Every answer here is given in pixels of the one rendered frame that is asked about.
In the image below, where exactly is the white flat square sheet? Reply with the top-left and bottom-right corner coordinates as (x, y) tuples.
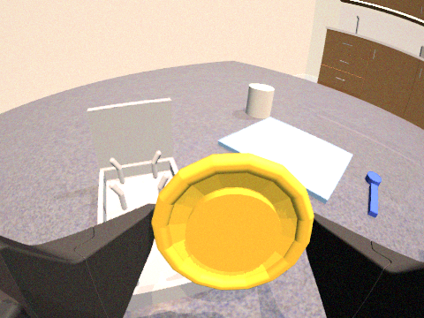
(218, 117), (353, 204)

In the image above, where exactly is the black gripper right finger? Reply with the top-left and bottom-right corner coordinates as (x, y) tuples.
(307, 212), (424, 318)

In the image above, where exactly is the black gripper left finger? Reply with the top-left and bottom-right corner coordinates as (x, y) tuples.
(0, 204), (155, 318)

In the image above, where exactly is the yellow plate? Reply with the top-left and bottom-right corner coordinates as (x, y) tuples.
(151, 153), (314, 291)

